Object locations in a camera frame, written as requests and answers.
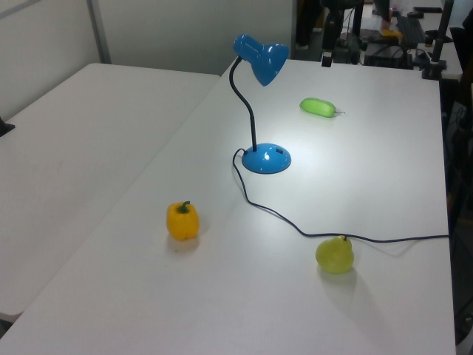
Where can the blue desk lamp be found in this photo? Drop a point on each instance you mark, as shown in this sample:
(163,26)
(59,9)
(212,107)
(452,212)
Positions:
(266,159)

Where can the black equipment box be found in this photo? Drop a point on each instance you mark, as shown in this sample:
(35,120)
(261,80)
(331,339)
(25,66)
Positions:
(388,56)

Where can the green cucumber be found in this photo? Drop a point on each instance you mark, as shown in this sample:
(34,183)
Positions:
(317,107)

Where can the yellow object on desk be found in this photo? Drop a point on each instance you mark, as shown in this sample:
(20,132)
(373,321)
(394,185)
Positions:
(391,33)

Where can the black camera stand pole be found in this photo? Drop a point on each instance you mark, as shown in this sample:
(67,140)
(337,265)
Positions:
(439,44)

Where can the yellow-green pear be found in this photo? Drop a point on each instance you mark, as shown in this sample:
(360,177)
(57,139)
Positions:
(334,257)

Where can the yellow bell pepper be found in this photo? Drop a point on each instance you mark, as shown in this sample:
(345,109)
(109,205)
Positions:
(183,223)

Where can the black bracket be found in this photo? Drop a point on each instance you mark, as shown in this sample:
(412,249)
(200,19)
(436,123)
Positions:
(5,127)

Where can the black keyboard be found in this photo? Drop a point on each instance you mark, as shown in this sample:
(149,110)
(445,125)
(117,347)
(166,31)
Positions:
(411,29)

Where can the Franka gripper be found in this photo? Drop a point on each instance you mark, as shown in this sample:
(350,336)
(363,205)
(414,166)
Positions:
(329,33)

